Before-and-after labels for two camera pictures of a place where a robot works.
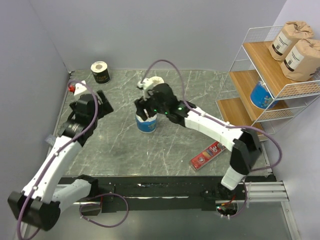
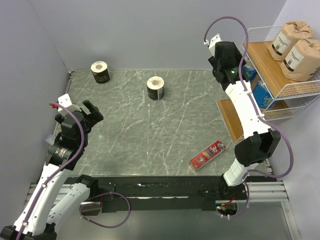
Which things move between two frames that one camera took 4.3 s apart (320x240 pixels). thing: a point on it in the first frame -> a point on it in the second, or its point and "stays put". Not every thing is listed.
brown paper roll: [288, 37] stays put
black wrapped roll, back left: [100, 70] stays put
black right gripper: [140, 104] -> [237, 57]
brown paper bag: [302, 60] stays put
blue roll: [148, 126] -> [250, 72]
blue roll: [262, 97] stays put
